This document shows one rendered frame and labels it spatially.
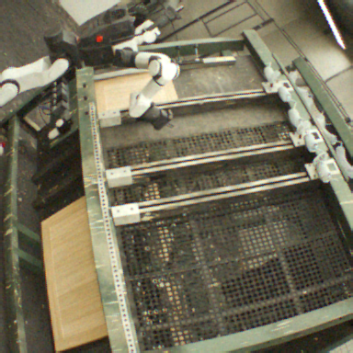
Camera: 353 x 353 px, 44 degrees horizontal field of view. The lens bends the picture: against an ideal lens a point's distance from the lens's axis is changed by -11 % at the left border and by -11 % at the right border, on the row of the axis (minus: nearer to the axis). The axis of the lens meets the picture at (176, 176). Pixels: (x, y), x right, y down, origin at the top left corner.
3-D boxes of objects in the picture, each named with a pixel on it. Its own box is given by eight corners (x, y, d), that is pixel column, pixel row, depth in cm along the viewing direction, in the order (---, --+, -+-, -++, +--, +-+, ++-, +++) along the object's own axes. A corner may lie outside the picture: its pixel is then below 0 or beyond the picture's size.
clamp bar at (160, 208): (112, 212, 232) (106, 181, 214) (330, 171, 246) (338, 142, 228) (115, 229, 225) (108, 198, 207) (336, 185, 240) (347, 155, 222)
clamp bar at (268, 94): (98, 119, 275) (94, 88, 257) (286, 92, 290) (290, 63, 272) (100, 130, 269) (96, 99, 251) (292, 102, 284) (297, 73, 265)
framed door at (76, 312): (43, 223, 283) (41, 222, 281) (109, 183, 267) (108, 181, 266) (59, 353, 225) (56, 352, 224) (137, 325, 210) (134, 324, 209)
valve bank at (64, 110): (38, 85, 292) (64, 65, 286) (50, 96, 302) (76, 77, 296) (35, 136, 260) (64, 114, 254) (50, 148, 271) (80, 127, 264)
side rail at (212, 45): (93, 66, 322) (91, 54, 313) (241, 46, 335) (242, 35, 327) (93, 71, 318) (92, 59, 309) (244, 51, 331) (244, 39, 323)
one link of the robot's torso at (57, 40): (41, 39, 227) (72, 29, 227) (42, 28, 235) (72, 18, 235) (54, 77, 248) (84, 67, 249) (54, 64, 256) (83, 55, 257)
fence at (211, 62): (94, 80, 301) (93, 75, 298) (233, 60, 313) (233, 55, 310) (94, 84, 298) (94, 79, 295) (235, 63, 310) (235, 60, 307)
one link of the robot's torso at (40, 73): (-7, 88, 239) (62, 54, 235) (-4, 71, 250) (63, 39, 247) (5, 106, 251) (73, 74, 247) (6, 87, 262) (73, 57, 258)
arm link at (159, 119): (157, 134, 243) (140, 125, 236) (153, 122, 249) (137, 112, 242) (175, 119, 238) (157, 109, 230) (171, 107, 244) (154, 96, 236)
